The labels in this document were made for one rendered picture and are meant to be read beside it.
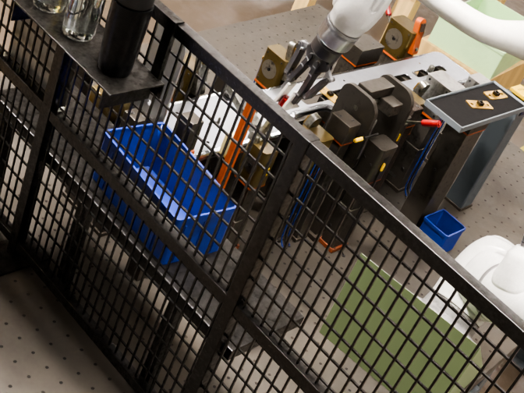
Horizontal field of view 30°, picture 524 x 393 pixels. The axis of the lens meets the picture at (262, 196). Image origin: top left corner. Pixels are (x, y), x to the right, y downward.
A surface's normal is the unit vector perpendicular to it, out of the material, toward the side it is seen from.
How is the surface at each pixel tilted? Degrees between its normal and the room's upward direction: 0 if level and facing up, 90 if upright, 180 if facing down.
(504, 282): 82
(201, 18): 0
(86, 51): 0
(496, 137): 90
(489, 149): 90
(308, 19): 0
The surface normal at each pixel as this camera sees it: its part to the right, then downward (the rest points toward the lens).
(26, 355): 0.33, -0.75
